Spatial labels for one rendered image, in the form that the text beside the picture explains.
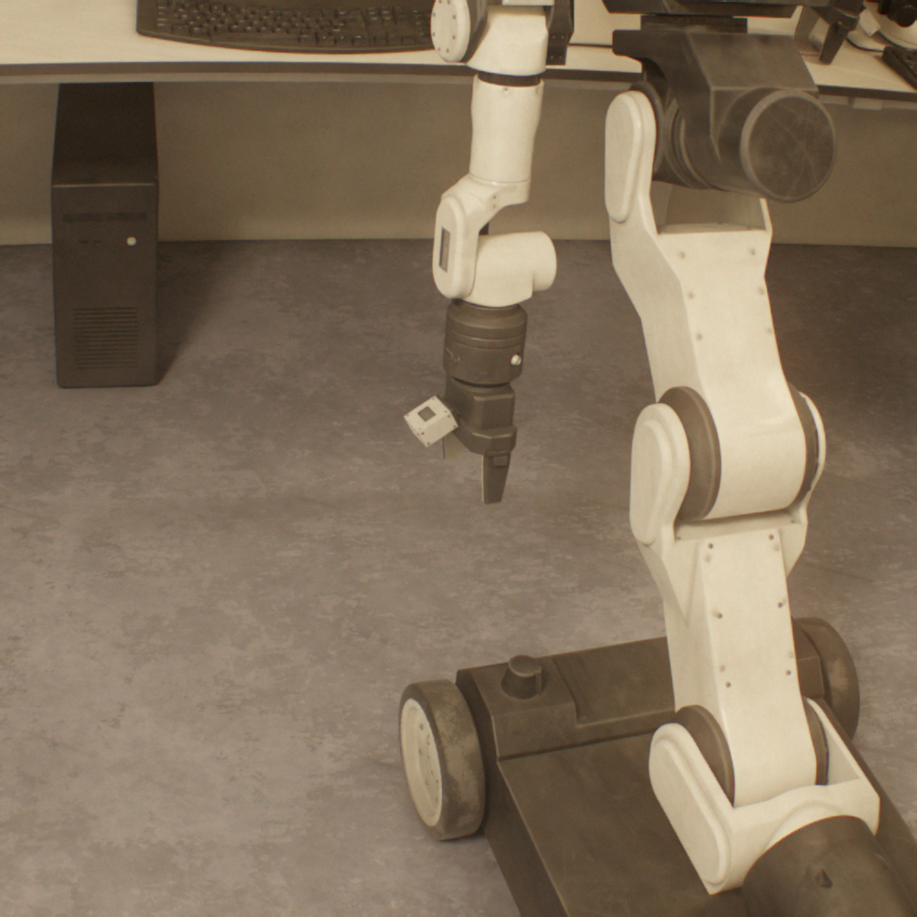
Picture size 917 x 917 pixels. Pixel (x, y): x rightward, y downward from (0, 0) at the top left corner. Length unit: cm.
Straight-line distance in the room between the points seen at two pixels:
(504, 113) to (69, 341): 121
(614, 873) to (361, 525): 86
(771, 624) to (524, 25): 69
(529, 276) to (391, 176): 146
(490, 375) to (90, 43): 74
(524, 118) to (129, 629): 99
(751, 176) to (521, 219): 172
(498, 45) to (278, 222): 159
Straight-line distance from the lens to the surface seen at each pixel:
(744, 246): 164
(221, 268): 296
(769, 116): 146
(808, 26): 233
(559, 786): 176
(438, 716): 177
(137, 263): 247
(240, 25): 202
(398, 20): 207
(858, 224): 344
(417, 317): 284
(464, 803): 178
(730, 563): 162
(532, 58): 152
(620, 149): 161
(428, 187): 306
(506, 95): 152
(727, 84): 150
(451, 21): 152
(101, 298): 250
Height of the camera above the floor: 148
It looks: 35 degrees down
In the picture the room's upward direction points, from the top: 9 degrees clockwise
